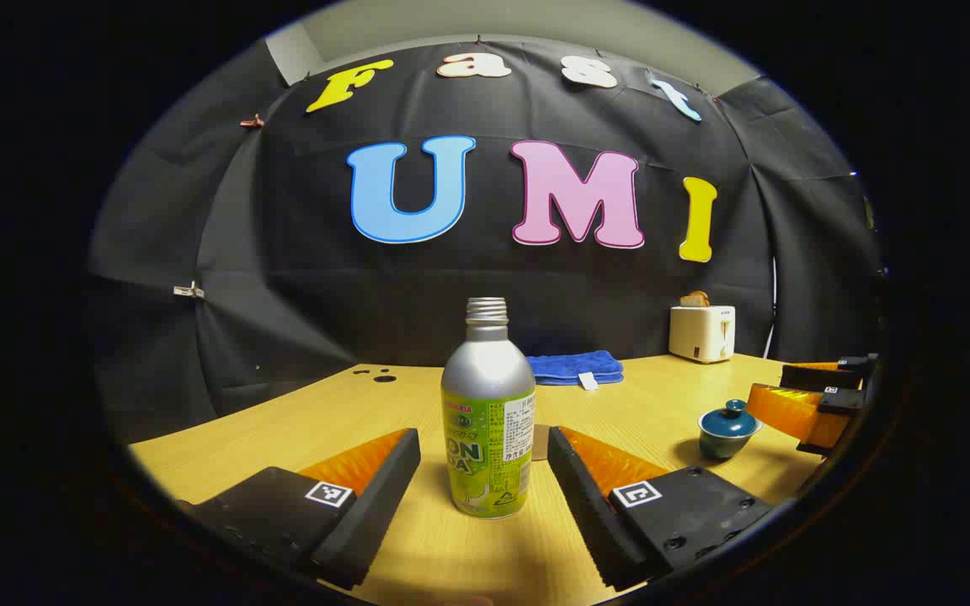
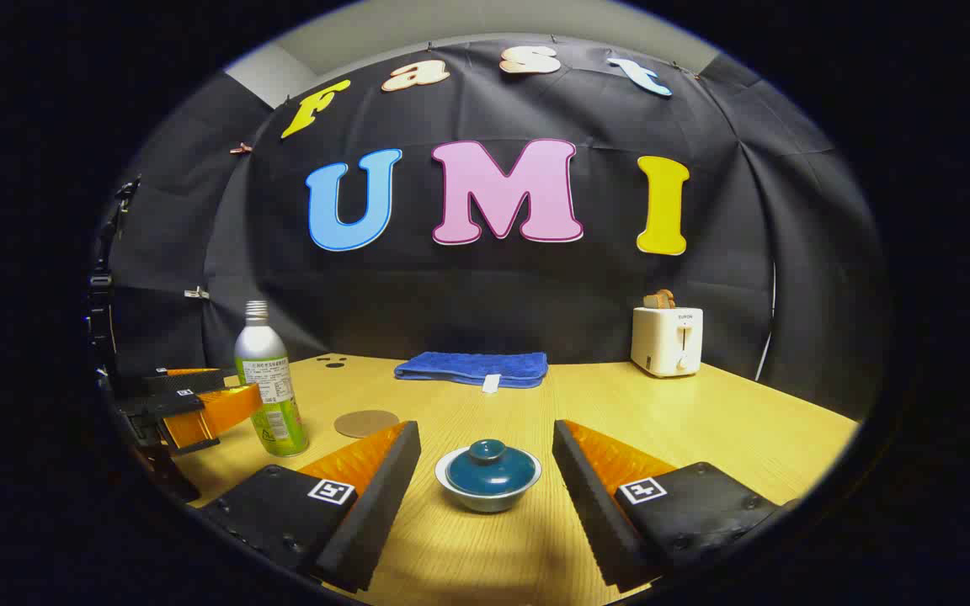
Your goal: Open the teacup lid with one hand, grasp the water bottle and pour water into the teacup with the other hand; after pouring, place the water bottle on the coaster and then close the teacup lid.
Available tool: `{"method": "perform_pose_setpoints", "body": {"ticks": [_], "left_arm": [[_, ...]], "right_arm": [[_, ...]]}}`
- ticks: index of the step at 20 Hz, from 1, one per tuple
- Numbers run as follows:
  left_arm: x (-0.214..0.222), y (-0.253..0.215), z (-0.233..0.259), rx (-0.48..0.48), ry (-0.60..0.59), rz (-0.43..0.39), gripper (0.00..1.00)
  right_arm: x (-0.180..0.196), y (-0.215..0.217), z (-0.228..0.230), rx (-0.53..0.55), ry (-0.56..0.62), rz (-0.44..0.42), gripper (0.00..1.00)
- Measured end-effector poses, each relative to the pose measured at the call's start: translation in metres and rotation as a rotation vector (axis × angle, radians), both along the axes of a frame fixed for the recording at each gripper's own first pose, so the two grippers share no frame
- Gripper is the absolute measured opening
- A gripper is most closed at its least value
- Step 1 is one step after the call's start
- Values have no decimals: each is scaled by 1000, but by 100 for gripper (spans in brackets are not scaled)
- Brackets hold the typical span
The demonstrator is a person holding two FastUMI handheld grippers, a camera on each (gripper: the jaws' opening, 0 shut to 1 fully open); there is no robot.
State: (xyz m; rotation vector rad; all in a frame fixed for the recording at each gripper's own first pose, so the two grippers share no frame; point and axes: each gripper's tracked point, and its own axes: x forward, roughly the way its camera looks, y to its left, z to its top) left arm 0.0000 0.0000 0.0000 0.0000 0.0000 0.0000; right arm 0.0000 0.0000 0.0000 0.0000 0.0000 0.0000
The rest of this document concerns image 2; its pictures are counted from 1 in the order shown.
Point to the white toaster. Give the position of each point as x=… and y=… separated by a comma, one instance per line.
x=662, y=341

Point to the folded blue towel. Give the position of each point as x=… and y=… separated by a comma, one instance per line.
x=472, y=368

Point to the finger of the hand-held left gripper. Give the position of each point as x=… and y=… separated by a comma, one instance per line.
x=157, y=406
x=190, y=380

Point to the round brown coaster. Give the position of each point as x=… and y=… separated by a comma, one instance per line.
x=365, y=423

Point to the copper clip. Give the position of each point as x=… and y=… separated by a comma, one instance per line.
x=241, y=149

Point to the white teacup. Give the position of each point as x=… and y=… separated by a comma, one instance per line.
x=485, y=502

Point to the black backdrop cloth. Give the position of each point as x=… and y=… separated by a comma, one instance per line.
x=535, y=286

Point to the silver green water bottle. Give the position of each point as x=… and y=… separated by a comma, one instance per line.
x=262, y=349

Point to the silver metal clip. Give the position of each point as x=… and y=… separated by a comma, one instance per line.
x=196, y=293

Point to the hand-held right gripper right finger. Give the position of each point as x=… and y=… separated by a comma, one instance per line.
x=590, y=505

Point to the bread slice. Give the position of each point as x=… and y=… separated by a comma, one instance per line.
x=658, y=300

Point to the teal teacup lid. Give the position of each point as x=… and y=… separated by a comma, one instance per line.
x=489, y=471

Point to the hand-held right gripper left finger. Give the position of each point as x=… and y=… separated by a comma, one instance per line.
x=384, y=497

